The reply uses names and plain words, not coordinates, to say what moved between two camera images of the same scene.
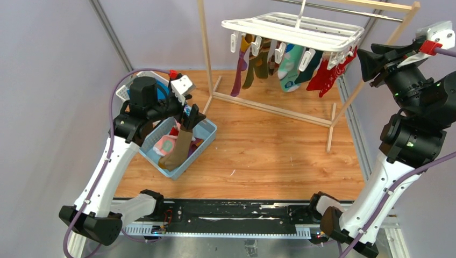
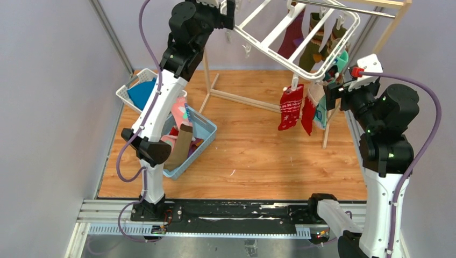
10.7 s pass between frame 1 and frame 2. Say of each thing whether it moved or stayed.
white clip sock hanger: moved
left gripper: moved
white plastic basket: stayed
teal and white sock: moved
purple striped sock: stayed
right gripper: moved
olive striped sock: moved
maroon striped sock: moved
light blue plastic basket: stayed
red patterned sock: moved
